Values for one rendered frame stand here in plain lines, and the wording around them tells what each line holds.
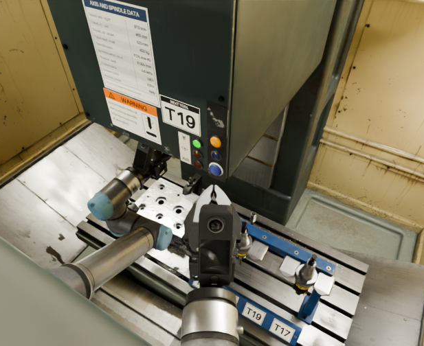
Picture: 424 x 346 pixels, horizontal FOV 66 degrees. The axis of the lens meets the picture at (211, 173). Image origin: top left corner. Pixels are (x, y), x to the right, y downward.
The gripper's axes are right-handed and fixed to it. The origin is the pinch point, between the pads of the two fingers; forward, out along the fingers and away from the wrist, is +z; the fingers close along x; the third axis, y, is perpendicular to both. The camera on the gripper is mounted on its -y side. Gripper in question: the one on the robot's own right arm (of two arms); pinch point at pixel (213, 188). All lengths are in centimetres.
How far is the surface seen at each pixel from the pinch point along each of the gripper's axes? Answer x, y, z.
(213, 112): -0.3, -6.6, 13.2
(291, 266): 24, 50, 13
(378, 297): 70, 93, 22
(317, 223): 59, 114, 74
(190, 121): -5.0, -2.4, 16.0
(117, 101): -22.9, 0.0, 26.4
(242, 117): 5.4, -3.9, 15.6
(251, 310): 14, 78, 9
